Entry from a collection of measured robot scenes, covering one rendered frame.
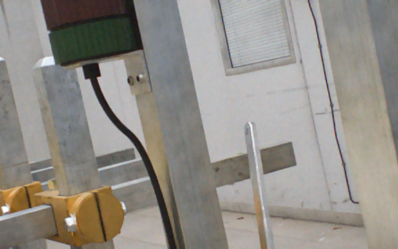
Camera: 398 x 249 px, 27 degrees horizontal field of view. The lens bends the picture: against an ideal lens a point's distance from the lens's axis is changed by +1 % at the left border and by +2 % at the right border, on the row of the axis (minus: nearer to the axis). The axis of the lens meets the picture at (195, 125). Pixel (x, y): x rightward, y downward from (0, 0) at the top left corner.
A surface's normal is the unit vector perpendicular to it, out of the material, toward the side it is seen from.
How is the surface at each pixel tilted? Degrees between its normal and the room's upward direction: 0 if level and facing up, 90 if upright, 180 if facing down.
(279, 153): 90
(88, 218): 90
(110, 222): 90
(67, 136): 90
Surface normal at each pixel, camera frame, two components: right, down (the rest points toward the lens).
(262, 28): -0.87, 0.21
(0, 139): 0.45, -0.04
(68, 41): -0.43, 0.15
